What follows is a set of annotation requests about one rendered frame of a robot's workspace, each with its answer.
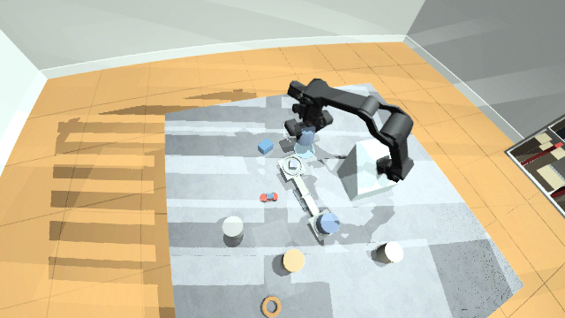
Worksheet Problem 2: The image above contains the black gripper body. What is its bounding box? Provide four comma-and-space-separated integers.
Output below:
284, 106, 333, 137

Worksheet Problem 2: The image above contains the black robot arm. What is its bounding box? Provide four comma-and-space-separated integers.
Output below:
287, 79, 415, 183

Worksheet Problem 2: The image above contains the orange ring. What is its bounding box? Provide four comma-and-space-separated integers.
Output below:
262, 296, 281, 317

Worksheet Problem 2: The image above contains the white balance beam with square pans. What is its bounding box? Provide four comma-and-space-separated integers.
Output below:
278, 154, 333, 241

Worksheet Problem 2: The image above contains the light blue block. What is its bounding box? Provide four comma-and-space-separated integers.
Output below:
258, 138, 274, 155

